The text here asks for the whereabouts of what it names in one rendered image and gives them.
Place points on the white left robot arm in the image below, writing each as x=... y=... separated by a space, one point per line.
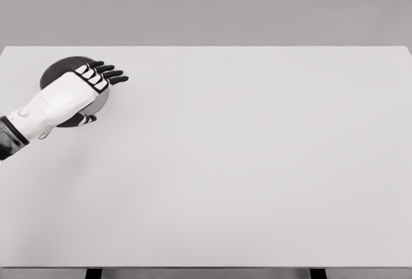
x=22 y=122

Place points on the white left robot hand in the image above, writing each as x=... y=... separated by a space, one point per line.
x=69 y=93

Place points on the grey metal pot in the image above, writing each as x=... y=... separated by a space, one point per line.
x=56 y=69

